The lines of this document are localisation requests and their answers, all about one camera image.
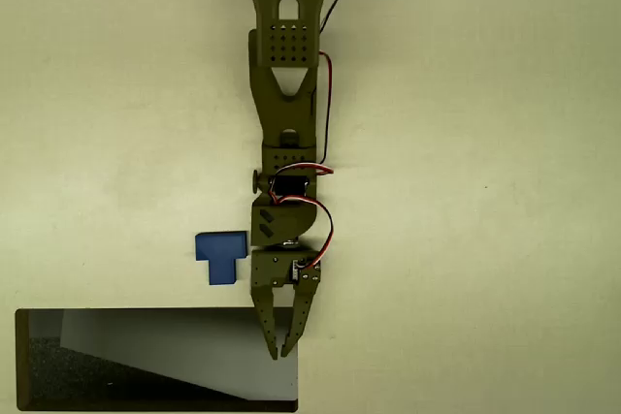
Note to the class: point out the blue T-shaped block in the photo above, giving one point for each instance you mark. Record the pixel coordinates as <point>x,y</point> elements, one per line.
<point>220,251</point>

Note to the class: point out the dark rectangular bin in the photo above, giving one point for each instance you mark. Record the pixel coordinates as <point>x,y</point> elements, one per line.
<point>160,360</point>

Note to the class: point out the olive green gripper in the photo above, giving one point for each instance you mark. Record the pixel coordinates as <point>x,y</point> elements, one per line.
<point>270,268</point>

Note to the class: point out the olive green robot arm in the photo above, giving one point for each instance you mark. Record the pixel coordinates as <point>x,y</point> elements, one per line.
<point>286,108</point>

